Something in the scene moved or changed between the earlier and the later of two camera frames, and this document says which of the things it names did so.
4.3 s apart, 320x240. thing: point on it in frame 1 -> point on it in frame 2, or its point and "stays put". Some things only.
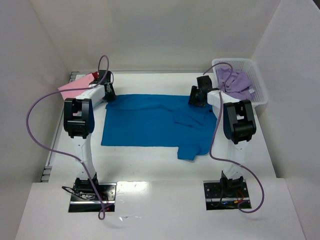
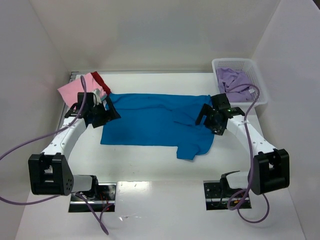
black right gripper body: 194,97 -> 208,118
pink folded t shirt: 83,82 stays put
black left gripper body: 110,93 -> 105,115
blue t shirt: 159,120 stays put
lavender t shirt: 238,85 stays put
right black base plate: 215,200 stays put
